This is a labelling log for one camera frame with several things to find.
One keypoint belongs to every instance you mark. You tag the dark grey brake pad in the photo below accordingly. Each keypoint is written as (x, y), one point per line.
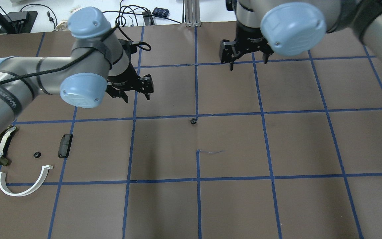
(64, 146)

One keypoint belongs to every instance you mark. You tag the aluminium frame post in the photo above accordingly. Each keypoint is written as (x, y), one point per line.
(191, 13)

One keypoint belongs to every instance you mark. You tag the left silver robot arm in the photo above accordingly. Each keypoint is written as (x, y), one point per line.
(98, 62)

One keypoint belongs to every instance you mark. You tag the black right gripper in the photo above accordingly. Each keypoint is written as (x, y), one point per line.
(251, 40)

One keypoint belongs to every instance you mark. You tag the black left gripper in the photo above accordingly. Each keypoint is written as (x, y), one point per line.
(127, 77)

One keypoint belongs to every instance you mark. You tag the green curved brake shoe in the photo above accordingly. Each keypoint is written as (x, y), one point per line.
(5, 137)

